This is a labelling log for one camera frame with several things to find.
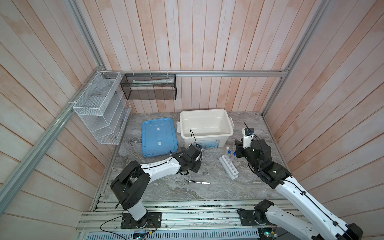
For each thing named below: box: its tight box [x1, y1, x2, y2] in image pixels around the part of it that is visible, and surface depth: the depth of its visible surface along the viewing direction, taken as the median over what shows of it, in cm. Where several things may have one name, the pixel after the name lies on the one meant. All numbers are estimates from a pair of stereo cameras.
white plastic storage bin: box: [176, 109, 235, 149], surface depth 104 cm
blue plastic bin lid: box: [141, 117, 178, 158], surface depth 109 cm
